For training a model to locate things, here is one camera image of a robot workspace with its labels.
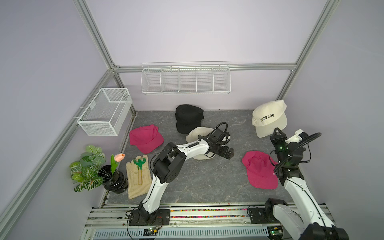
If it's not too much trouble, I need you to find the cream Colorado cap back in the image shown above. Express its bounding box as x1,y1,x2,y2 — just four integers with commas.
185,126,230,160

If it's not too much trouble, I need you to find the black cap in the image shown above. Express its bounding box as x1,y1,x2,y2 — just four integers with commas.
175,104,204,134

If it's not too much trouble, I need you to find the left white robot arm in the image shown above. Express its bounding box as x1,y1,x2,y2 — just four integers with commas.
138,133,234,221

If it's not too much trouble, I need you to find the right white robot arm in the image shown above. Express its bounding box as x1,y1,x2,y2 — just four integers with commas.
266,128,349,240

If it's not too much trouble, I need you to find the pink cap right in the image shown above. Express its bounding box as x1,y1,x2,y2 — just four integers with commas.
242,151,278,190

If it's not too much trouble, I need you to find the pink cap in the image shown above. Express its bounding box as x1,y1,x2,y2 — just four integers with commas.
242,151,278,190
129,125,164,154

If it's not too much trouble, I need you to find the pink cap left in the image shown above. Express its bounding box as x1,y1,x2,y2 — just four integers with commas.
129,125,164,154

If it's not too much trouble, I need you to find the green toy garden rake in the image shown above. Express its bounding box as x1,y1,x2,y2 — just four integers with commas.
133,158,147,170

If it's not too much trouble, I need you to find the beige cap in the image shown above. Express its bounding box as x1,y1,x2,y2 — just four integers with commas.
126,155,152,200

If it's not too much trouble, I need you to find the pink artificial tulip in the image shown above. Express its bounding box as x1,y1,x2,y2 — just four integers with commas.
111,154,125,175

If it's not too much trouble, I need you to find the black plant pot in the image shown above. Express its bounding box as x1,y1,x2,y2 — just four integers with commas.
99,165,129,194

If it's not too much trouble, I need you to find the green potted plant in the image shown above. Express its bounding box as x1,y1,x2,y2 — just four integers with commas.
69,145,112,193

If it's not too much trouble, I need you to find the left black corrugated cable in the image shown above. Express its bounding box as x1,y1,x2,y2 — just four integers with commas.
205,122,229,142

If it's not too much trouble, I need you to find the black corrugated cable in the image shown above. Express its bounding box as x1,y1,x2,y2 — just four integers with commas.
205,122,229,142
272,132,322,175

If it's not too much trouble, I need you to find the right black corrugated cable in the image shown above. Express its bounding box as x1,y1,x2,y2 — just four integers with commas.
272,132,322,175

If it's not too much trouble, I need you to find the white wire shelf basket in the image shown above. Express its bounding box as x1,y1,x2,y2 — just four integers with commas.
141,62,232,95

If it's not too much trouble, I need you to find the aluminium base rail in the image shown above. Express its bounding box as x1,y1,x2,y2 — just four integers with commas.
80,203,292,240

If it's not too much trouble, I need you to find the white wire side basket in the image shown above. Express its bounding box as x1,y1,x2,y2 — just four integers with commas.
77,88,133,137

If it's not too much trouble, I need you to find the aluminium frame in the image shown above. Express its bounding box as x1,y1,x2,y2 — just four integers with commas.
1,1,340,239

